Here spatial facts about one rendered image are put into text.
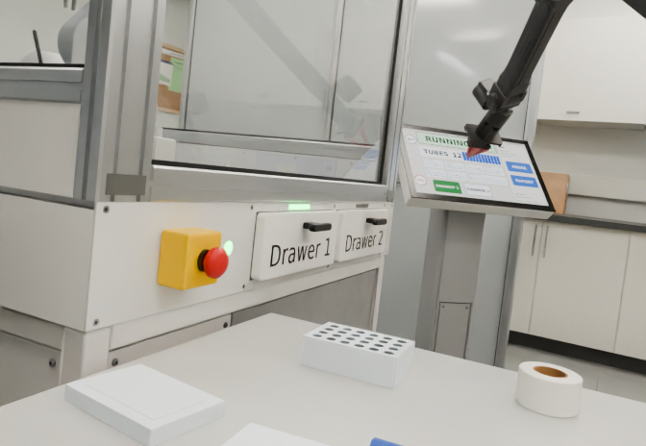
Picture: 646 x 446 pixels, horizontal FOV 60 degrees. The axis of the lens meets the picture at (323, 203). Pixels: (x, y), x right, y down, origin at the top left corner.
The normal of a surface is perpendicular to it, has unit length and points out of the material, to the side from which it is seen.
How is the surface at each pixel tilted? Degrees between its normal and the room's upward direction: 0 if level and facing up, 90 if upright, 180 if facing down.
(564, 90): 90
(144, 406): 0
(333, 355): 90
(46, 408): 0
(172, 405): 0
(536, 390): 90
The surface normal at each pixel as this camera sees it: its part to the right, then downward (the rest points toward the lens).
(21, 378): -0.44, 0.00
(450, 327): 0.27, 0.08
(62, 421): 0.11, -0.99
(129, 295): 0.90, 0.12
